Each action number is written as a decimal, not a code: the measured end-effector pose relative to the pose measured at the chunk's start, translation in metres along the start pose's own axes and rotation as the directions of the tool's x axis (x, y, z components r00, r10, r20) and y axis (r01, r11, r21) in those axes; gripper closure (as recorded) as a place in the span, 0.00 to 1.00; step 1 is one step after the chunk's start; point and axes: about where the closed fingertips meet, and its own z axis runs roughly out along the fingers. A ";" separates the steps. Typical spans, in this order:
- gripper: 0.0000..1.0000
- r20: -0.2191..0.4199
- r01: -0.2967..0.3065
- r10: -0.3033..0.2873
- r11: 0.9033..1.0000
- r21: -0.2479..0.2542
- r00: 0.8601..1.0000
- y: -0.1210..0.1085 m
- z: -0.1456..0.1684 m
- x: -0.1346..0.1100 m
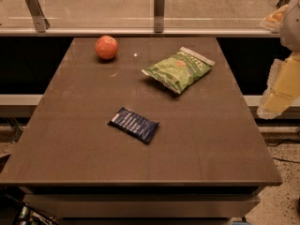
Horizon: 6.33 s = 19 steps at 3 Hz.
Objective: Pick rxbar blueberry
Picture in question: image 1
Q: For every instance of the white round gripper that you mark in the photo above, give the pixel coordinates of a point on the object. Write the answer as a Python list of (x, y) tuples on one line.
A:
[(292, 27)]

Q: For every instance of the blue rxbar wrapper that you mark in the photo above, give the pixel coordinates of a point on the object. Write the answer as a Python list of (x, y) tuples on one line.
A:
[(134, 124)]

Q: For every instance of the green chip bag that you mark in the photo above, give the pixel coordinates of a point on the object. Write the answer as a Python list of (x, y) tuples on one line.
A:
[(180, 70)]

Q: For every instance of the orange fruit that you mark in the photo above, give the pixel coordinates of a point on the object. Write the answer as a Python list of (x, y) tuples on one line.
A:
[(106, 47)]

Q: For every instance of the glass railing panel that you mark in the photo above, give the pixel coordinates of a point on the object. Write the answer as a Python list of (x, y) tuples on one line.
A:
[(139, 13)]

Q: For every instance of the middle metal railing bracket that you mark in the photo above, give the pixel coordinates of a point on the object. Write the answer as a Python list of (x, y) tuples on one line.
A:
[(159, 16)]

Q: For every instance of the left metal railing bracket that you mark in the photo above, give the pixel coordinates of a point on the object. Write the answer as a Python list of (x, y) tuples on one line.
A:
[(40, 22)]

